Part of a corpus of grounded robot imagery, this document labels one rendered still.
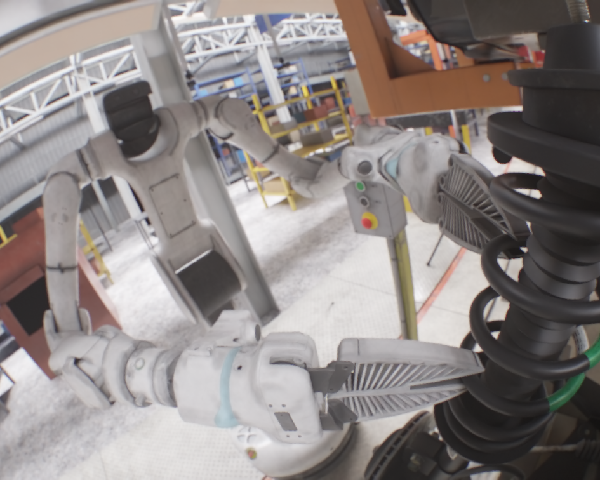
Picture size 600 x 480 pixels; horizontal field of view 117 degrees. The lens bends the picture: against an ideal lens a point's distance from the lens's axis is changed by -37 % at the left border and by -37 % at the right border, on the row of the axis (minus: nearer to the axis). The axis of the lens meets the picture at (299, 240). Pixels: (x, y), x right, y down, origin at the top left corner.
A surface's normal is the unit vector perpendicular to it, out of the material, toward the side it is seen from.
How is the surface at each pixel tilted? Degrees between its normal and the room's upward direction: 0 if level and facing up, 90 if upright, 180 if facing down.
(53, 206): 97
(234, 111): 81
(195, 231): 105
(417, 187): 76
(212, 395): 54
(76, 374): 69
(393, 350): 21
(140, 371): 32
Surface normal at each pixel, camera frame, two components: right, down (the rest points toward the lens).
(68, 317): 0.63, -0.57
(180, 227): 0.71, 0.36
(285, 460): -0.12, -0.40
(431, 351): 0.16, -0.90
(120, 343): -0.14, -0.97
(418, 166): -0.99, 0.07
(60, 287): 0.58, -0.39
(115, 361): -0.18, -0.59
